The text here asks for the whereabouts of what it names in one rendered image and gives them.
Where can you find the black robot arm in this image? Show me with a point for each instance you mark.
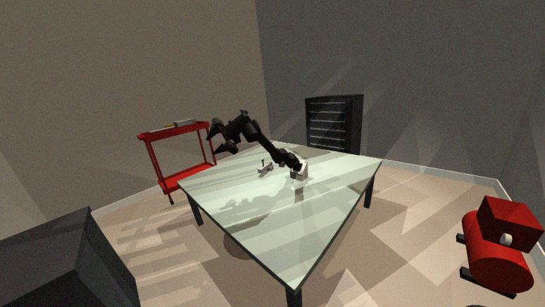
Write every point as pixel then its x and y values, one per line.
pixel 252 132

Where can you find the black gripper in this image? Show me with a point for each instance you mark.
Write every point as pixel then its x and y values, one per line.
pixel 228 132

